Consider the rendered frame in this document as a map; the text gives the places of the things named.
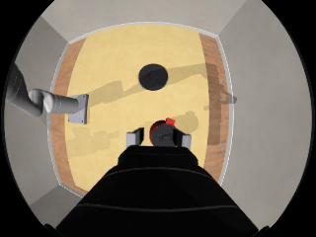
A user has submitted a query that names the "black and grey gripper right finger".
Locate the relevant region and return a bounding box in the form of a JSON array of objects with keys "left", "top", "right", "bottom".
[{"left": 173, "top": 128, "right": 192, "bottom": 150}]

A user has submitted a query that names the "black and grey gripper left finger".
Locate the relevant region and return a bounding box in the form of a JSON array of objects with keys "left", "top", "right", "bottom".
[{"left": 126, "top": 127, "right": 144, "bottom": 148}]

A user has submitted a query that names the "black round disc with center stud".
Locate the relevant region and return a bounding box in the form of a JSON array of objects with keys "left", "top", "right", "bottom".
[{"left": 138, "top": 63, "right": 168, "bottom": 91}]

